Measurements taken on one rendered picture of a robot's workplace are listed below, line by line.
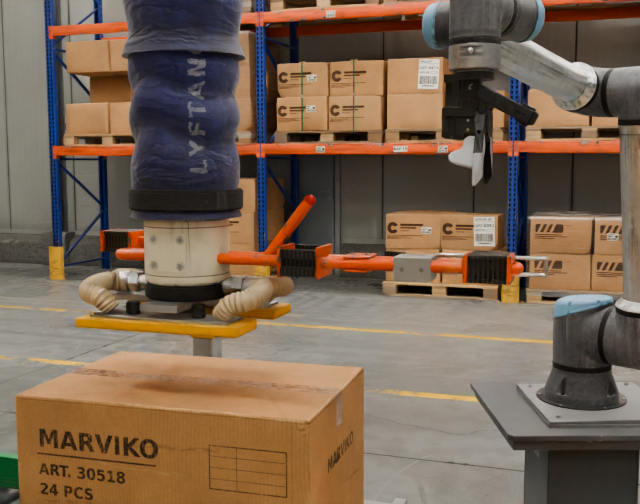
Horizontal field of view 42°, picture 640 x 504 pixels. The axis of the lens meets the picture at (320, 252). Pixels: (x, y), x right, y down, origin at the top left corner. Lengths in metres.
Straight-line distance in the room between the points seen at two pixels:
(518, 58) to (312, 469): 0.94
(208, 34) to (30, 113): 11.01
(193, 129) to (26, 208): 11.10
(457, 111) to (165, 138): 0.54
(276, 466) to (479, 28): 0.84
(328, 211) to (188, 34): 8.85
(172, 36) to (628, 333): 1.28
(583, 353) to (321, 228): 8.34
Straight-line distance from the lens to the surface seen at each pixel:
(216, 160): 1.62
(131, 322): 1.63
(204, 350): 2.28
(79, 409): 1.68
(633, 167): 2.11
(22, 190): 12.69
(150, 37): 1.63
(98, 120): 10.35
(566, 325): 2.27
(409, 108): 8.84
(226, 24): 1.65
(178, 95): 1.61
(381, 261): 1.55
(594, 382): 2.29
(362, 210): 10.34
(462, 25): 1.52
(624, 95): 2.10
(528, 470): 2.49
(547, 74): 1.96
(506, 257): 1.50
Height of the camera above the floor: 1.39
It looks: 6 degrees down
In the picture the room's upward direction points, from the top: straight up
